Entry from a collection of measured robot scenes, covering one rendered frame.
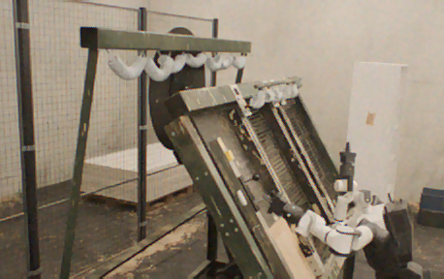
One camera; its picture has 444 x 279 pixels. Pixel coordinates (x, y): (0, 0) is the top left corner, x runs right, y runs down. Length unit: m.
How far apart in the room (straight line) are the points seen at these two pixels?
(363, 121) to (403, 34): 1.81
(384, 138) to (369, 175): 0.52
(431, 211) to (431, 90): 1.86
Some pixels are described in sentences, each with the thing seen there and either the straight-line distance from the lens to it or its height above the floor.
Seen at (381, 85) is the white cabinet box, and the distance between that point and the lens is 6.69.
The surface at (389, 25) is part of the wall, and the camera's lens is 8.11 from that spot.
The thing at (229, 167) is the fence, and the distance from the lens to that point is 2.63.
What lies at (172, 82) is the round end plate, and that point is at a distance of 3.38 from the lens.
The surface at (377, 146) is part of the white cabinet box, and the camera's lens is 6.77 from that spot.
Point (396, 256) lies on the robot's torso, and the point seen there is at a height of 1.16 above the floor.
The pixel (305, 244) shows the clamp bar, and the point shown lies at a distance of 3.02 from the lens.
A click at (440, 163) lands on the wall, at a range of 8.11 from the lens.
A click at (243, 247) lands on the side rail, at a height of 1.25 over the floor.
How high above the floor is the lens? 2.15
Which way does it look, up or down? 14 degrees down
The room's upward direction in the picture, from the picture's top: 4 degrees clockwise
